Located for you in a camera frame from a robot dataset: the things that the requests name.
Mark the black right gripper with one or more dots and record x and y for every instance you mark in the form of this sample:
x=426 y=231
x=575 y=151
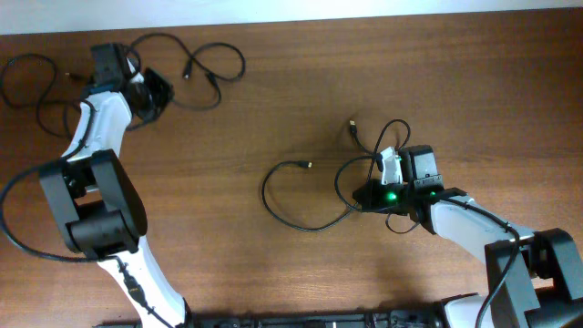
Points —
x=372 y=200

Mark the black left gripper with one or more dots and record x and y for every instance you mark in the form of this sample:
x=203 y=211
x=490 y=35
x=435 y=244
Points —
x=164 y=87

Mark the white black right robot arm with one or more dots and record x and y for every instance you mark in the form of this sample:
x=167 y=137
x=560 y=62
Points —
x=534 y=277

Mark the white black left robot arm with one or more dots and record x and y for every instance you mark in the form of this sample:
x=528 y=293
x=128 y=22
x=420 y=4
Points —
x=98 y=211

